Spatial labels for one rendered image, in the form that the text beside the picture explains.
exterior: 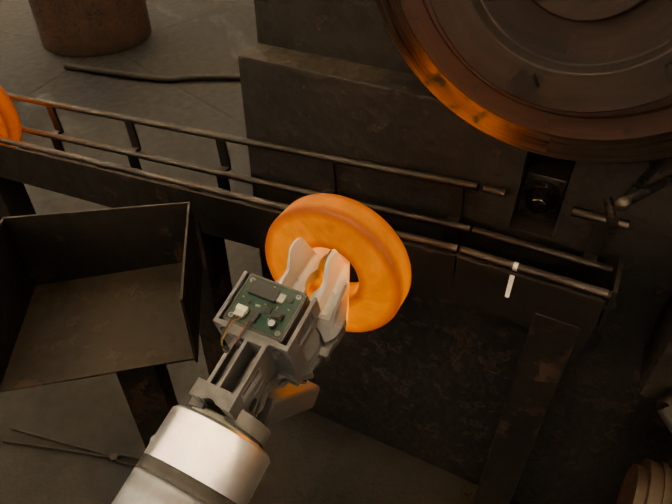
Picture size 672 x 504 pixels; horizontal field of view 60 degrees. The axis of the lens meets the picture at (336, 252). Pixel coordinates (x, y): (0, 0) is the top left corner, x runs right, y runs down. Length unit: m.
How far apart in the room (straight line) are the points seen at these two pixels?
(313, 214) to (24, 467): 1.15
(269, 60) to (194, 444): 0.62
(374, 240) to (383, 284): 0.05
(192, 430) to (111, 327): 0.46
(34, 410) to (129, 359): 0.82
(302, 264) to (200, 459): 0.20
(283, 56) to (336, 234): 0.44
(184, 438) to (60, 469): 1.08
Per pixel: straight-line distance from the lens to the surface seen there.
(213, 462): 0.46
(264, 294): 0.48
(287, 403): 0.54
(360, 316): 0.60
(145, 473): 0.47
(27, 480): 1.54
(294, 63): 0.91
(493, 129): 0.70
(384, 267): 0.55
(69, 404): 1.63
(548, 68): 0.57
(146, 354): 0.84
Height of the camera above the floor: 1.23
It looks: 41 degrees down
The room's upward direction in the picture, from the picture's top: straight up
